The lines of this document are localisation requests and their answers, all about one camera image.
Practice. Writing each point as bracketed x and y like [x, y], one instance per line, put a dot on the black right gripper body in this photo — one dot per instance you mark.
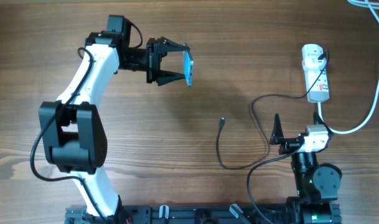
[289, 145]

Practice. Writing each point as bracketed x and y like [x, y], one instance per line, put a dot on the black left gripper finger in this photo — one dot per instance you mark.
[165, 77]
[170, 46]

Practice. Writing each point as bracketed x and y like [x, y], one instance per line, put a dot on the smartphone with blue screen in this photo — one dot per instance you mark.
[188, 65]

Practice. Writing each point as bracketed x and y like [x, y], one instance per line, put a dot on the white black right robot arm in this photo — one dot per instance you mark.
[317, 184]

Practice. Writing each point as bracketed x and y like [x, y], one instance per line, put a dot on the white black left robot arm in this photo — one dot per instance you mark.
[72, 133]

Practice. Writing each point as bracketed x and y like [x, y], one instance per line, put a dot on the white USB charger plug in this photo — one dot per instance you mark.
[313, 58]

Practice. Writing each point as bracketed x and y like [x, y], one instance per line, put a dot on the white power strip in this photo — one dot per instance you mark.
[317, 85]

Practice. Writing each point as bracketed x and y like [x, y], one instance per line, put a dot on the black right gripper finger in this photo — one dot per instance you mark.
[277, 135]
[318, 120]

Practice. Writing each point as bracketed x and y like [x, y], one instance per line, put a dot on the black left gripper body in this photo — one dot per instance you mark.
[152, 60]

